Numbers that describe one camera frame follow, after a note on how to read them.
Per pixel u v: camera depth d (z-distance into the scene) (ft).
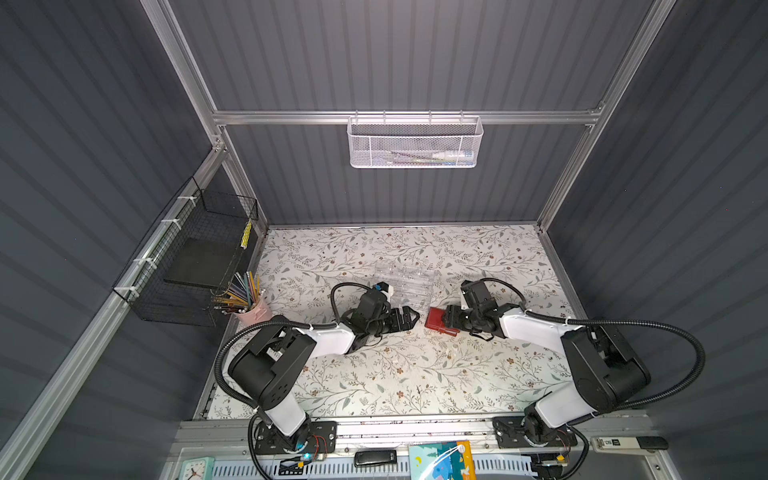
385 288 2.82
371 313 2.37
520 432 2.39
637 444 2.26
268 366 1.52
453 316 2.71
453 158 2.93
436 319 3.07
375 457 2.21
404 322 2.65
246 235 2.71
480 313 2.33
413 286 3.35
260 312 2.86
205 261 2.45
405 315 2.65
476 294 2.42
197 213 2.65
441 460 2.31
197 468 2.24
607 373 1.47
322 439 2.37
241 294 2.92
